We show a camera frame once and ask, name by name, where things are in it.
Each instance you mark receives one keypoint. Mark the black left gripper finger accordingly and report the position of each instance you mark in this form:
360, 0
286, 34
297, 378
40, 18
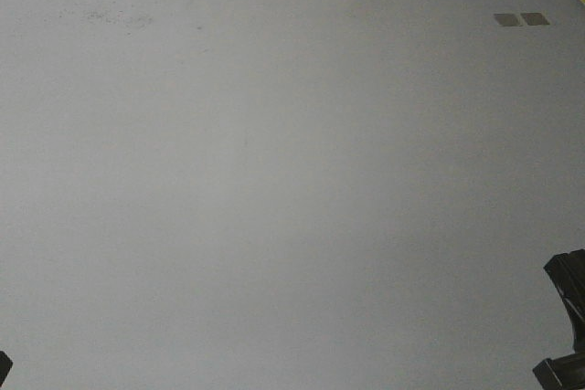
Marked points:
6, 364

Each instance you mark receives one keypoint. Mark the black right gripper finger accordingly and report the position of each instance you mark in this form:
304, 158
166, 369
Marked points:
566, 271
563, 373

